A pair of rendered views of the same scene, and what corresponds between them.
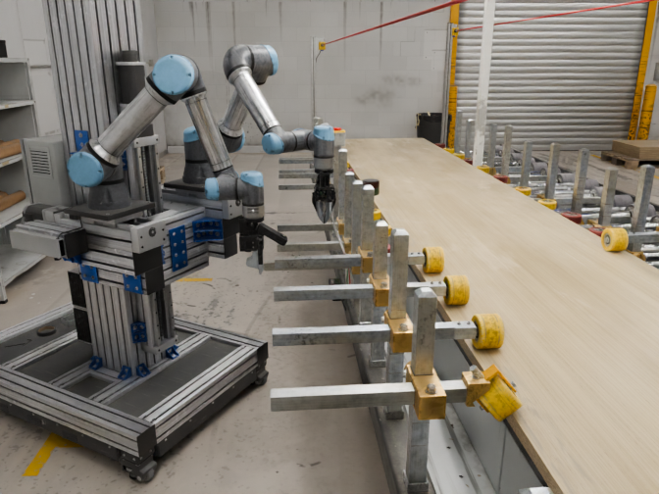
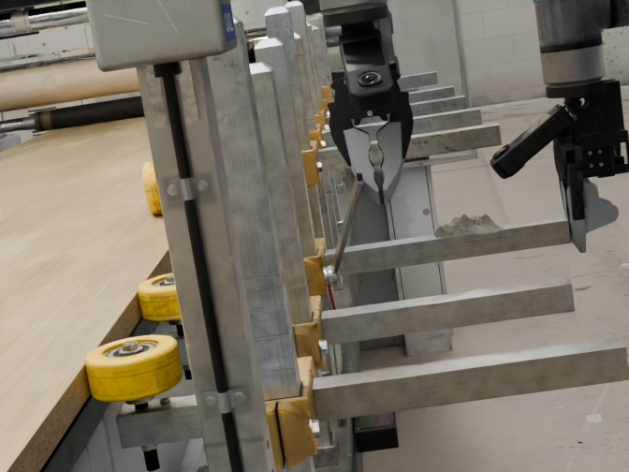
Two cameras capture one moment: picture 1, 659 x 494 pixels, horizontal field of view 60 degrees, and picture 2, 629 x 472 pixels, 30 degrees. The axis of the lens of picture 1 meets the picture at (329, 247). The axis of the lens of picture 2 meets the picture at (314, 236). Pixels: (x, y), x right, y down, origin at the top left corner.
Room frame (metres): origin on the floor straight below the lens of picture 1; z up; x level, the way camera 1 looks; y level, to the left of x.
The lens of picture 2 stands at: (3.38, 0.12, 1.17)
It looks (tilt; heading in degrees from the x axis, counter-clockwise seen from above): 11 degrees down; 188
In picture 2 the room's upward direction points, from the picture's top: 9 degrees counter-clockwise
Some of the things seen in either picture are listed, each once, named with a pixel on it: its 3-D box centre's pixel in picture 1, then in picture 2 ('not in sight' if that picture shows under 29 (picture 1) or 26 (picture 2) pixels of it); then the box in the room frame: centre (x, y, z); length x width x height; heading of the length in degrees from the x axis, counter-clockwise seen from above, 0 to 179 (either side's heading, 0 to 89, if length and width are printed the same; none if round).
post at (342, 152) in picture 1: (342, 203); (266, 310); (2.47, -0.06, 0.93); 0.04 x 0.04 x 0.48; 5
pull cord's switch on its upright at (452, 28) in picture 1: (448, 94); not in sight; (4.86, -0.98, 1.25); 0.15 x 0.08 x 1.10; 5
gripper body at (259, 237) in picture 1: (252, 233); (586, 130); (1.90, 0.27, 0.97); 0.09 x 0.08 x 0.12; 95
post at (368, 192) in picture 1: (366, 259); (302, 175); (1.72, -0.12, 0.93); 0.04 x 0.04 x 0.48; 5
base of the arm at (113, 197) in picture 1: (108, 191); not in sight; (2.02, 0.79, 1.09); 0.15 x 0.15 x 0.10
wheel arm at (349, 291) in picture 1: (367, 290); (331, 138); (1.43, -0.10, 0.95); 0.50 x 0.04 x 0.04; 95
